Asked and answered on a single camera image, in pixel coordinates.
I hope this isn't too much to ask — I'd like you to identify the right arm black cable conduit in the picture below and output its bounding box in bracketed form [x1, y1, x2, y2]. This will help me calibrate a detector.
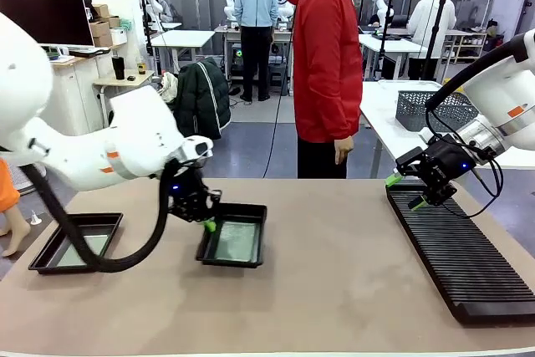
[425, 32, 535, 115]

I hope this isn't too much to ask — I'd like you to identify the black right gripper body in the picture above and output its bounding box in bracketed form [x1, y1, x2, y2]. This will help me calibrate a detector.
[419, 135, 481, 193]

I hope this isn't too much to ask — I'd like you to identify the black computer monitor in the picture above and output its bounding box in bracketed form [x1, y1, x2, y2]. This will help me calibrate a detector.
[0, 0, 96, 48]

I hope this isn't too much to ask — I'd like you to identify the man in light blue shirt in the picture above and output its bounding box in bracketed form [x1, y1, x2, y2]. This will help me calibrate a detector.
[232, 0, 280, 103]

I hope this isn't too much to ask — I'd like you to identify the clear plastic bin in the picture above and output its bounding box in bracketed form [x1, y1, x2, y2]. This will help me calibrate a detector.
[378, 79, 444, 93]

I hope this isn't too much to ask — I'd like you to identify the grey mannequin base plate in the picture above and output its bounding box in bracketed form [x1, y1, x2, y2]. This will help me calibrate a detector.
[0, 211, 54, 281]

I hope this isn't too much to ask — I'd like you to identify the grey plastic basket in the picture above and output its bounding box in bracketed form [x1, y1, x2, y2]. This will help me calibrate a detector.
[395, 89, 481, 134]

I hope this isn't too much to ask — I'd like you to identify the person in red jacket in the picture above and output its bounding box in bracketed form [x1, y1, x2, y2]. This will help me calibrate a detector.
[283, 0, 380, 180]

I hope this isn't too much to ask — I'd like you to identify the black keyboard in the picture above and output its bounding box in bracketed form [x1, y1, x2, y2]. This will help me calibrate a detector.
[69, 47, 110, 59]

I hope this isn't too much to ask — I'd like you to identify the white cabinet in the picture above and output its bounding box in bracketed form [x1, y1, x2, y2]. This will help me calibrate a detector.
[49, 54, 112, 136]

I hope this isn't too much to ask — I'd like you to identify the person's right hand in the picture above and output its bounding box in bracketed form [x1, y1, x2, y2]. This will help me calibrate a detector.
[334, 137, 356, 166]

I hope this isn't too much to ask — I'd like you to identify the black tumbler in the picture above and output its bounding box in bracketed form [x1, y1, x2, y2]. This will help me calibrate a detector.
[111, 55, 126, 81]

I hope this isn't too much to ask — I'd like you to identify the person in white hoodie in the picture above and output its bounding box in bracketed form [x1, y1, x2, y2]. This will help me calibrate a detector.
[407, 0, 457, 81]

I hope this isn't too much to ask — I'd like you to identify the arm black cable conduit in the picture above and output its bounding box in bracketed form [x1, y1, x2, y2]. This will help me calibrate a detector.
[20, 160, 179, 273]
[425, 32, 535, 115]

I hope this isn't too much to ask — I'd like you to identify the white cloth bag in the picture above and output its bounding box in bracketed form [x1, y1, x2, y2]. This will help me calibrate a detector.
[160, 71, 180, 104]

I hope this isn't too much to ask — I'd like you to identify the black computer tower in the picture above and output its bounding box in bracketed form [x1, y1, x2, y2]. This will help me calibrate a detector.
[228, 43, 244, 70]

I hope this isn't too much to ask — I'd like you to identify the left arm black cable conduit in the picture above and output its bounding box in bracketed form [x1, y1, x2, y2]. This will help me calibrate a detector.
[20, 160, 179, 273]

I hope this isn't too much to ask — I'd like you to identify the white side work table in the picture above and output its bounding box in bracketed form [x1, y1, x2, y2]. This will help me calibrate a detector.
[359, 79, 535, 170]

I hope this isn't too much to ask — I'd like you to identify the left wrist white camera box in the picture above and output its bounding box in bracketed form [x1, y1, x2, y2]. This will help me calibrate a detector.
[182, 135, 215, 162]

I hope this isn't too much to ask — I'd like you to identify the mannequin with orange trousers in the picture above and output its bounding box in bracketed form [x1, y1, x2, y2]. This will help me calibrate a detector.
[0, 156, 33, 258]

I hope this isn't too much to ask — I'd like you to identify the grey door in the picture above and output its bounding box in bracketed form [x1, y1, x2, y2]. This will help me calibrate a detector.
[489, 0, 535, 55]

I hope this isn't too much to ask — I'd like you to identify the dark green puffer jacket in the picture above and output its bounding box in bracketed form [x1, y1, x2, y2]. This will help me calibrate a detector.
[170, 58, 232, 141]

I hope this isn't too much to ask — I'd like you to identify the wooden shelf unit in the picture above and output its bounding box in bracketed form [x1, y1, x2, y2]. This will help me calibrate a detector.
[454, 32, 488, 64]

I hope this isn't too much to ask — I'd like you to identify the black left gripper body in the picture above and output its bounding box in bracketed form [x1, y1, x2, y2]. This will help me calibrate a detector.
[166, 160, 212, 222]

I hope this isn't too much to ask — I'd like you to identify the person's right forearm red sleeve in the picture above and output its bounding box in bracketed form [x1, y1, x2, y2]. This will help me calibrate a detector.
[329, 76, 364, 143]

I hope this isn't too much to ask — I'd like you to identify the small wooden top desk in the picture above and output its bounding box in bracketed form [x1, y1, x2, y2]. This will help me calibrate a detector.
[92, 69, 156, 132]

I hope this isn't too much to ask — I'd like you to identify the black plastic ESD tray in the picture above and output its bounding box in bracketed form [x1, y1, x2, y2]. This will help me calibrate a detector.
[195, 201, 268, 269]
[28, 212, 125, 275]

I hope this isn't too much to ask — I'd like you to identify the black slotted board rack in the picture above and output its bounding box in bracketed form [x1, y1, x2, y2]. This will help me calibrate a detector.
[385, 183, 535, 325]

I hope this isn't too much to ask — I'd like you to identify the black tripod stand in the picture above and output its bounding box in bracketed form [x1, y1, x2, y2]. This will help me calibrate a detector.
[421, 0, 451, 81]
[378, 0, 398, 80]

